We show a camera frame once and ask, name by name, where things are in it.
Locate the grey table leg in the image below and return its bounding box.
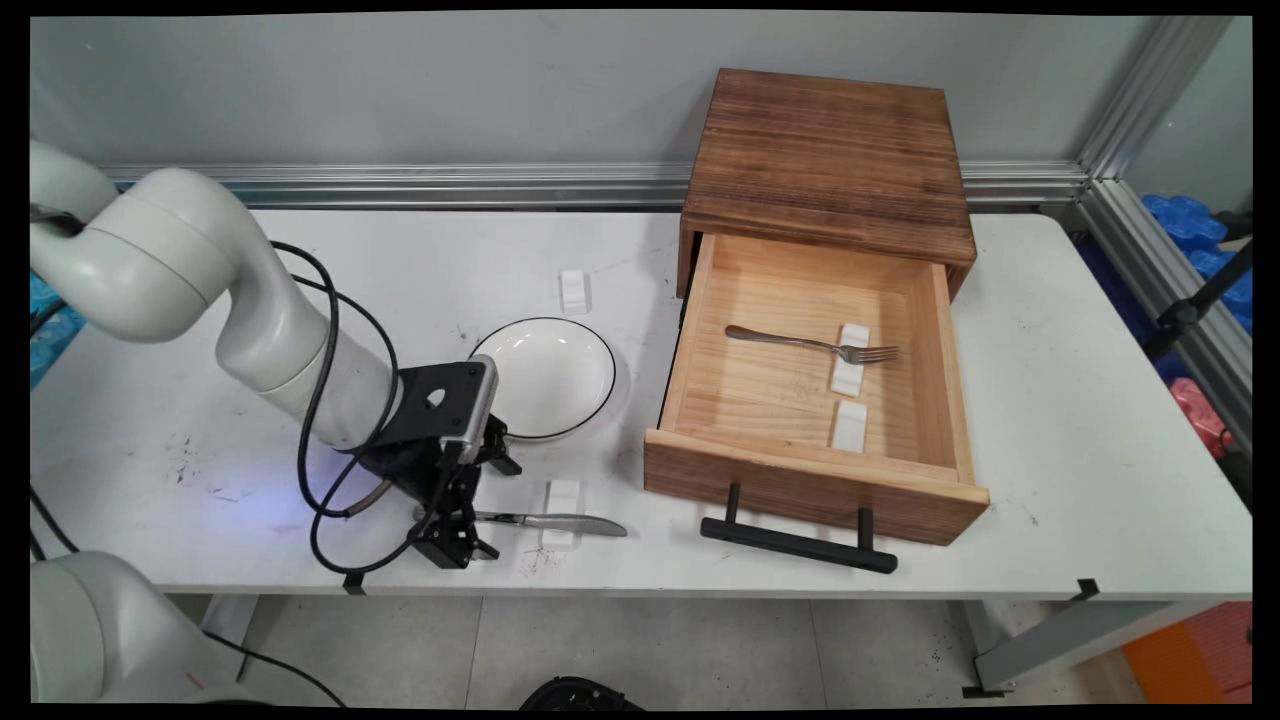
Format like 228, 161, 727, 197
200, 595, 261, 681
962, 600, 1226, 698

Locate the blue plastic bag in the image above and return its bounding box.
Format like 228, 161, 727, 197
1143, 193, 1253, 336
30, 275, 86, 389

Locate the dark wooden cabinet housing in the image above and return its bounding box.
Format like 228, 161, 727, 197
677, 68, 978, 301

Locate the orange box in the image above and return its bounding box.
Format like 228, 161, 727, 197
1122, 602, 1253, 704

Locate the black object on floor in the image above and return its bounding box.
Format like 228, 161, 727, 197
518, 676, 646, 711

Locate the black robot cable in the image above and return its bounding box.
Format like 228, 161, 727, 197
30, 275, 426, 708
268, 240, 401, 521

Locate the metal fork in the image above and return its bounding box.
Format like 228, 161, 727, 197
725, 325, 899, 365

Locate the light wooden drawer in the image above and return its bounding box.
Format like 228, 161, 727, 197
643, 232, 991, 547

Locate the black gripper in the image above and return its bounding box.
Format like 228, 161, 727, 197
357, 418, 523, 571

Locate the metal table knife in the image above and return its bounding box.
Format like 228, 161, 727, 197
414, 508, 629, 539

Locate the white plate black rim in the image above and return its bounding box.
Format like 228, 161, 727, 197
468, 317, 617, 441

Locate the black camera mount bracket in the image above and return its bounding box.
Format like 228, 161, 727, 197
375, 360, 489, 448

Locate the black tripod stand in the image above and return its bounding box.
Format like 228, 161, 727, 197
1143, 215, 1253, 361

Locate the aluminium frame post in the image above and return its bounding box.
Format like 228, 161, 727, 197
1078, 15, 1236, 181

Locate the black drawer handle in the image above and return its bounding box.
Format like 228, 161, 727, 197
700, 482, 899, 575

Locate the pink plastic bag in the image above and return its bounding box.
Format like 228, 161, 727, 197
1170, 377, 1236, 459

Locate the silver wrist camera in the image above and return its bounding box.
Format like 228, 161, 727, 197
440, 358, 499, 446

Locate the aluminium frame side rail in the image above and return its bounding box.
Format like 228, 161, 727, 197
1065, 178, 1253, 451

